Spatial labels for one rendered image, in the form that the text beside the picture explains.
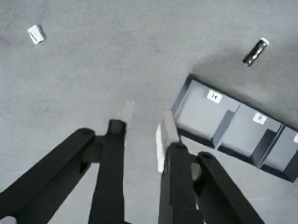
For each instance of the grey three-compartment bin rack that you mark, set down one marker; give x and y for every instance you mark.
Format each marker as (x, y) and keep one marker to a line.
(206, 123)

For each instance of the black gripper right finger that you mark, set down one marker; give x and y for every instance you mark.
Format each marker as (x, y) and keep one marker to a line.
(219, 199)

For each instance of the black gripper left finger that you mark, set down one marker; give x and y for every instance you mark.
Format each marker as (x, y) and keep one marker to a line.
(36, 196)

